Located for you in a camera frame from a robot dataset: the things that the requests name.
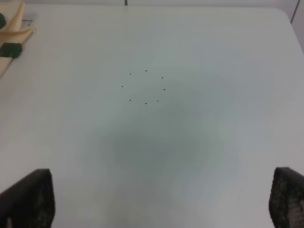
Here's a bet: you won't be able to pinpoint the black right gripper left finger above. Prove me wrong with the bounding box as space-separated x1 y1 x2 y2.
0 169 56 228

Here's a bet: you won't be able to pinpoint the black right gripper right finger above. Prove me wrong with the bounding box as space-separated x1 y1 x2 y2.
268 167 304 228

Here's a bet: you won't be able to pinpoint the white linen bag green handles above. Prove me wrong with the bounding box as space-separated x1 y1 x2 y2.
0 0 35 76

